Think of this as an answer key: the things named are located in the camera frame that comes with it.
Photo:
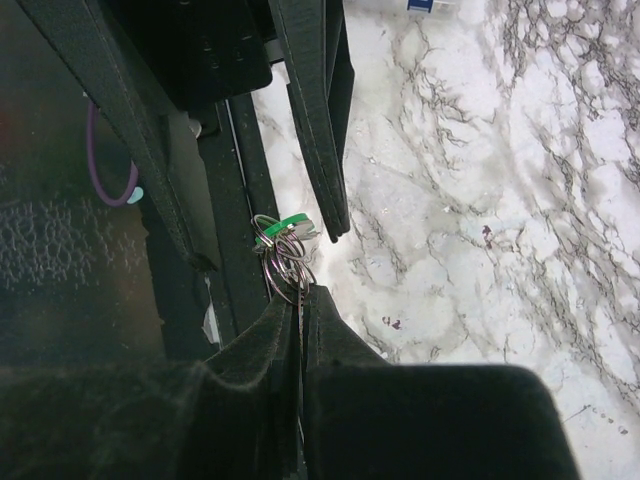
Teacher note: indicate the clear plastic compartment box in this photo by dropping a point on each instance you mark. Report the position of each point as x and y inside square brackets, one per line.
[433, 8]

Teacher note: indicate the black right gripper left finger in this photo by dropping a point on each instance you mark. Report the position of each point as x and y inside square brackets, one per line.
[233, 416]

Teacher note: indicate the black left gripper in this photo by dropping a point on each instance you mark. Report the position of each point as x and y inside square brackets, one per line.
[203, 52]

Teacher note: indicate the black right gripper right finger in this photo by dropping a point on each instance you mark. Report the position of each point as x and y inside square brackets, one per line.
[365, 418]

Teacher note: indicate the wire keyring with keys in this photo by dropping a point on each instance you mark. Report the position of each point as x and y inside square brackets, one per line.
[285, 266]

